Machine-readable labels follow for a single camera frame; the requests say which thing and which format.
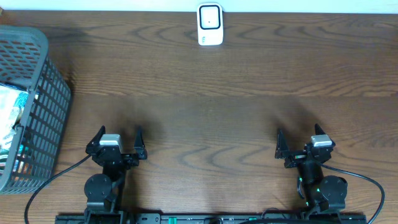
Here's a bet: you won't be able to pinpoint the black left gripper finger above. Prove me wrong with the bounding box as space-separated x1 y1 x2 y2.
86 126 106 150
134 126 147 160

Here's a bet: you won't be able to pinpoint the cream snack bag blue trim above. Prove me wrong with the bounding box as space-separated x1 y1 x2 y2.
1 85 29 150

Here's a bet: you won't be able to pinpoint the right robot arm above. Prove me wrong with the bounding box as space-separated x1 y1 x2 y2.
275 124 348 213

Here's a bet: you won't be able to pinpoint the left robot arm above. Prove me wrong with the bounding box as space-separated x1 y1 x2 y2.
84 126 147 213

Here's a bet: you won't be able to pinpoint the white barcode scanner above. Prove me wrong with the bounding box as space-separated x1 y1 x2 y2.
197 2 224 46

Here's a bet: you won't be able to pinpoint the grey plastic mesh basket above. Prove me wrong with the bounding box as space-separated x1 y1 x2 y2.
1 25 72 195

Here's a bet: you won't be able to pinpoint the items inside basket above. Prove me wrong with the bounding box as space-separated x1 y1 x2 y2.
0 136 35 178

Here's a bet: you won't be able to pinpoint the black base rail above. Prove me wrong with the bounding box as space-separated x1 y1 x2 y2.
54 211 367 224

